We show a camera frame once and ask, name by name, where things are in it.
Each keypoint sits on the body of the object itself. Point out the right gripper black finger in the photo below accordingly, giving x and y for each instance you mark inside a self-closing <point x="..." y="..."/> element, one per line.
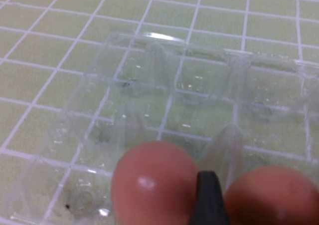
<point x="209" y="205"/>

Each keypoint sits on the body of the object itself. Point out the brown egg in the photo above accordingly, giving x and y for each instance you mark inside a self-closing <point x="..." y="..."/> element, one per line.
<point x="269" y="197"/>
<point x="149" y="185"/>

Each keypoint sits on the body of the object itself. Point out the clear plastic egg tray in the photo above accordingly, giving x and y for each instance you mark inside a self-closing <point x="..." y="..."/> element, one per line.
<point x="199" y="97"/>

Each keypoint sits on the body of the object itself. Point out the green checked tablecloth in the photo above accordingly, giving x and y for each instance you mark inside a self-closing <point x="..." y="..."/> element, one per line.
<point x="37" y="23"/>

